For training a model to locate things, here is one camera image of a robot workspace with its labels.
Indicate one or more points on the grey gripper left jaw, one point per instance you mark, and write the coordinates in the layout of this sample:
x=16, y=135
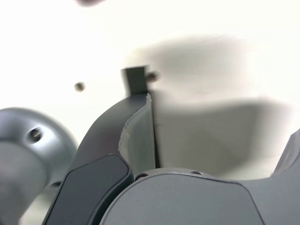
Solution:
x=93, y=164

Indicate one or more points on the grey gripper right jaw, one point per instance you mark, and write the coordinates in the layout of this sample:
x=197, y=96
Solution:
x=187, y=201

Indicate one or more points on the black tape strip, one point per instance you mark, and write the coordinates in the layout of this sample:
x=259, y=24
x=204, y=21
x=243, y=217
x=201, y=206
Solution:
x=136, y=79

